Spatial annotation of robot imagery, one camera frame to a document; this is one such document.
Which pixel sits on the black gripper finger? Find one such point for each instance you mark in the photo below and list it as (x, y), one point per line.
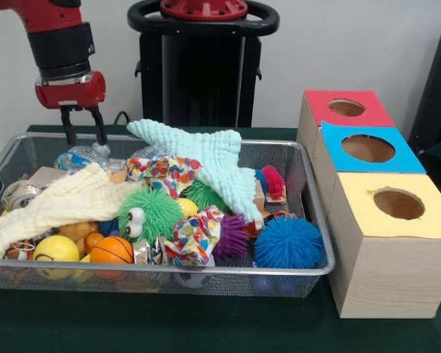
(99, 126)
(70, 126)

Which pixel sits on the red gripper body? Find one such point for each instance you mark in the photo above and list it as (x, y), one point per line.
(70, 92)

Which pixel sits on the crushed clear water bottle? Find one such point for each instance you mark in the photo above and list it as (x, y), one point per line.
(81, 157)

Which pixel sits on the blue spiky ball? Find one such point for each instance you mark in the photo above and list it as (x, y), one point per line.
(288, 241)

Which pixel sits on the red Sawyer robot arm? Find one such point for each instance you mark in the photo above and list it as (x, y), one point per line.
(51, 29)

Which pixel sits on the shallow clear mesh bin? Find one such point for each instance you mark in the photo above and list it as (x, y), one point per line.
(312, 191)

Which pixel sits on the wooden box with three holes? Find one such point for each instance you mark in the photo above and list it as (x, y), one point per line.
(389, 272)

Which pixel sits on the pale yellow cloth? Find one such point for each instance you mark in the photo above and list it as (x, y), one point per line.
(66, 198)

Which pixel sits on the colourful patterned cloth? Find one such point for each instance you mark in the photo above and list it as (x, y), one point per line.
(173, 173)

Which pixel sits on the mint green cloth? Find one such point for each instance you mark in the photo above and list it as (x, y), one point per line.
(198, 151)

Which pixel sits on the small yellow ball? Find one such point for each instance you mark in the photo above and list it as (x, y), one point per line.
(188, 208)

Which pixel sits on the small dark green spiky ball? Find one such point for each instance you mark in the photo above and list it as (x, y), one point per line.
(204, 195)

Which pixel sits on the orange toy basketball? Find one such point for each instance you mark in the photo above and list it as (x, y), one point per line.
(112, 251)

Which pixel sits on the yellow smiley ball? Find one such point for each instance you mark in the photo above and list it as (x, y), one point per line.
(56, 251)

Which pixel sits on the purple spiky ball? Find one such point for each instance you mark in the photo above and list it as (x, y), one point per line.
(231, 235)

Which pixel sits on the red spiky toy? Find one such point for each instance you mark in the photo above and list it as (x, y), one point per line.
(274, 182)

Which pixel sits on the small orange toy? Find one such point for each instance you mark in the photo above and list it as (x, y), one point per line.
(278, 215)

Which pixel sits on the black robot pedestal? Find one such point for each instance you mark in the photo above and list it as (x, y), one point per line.
(198, 73)

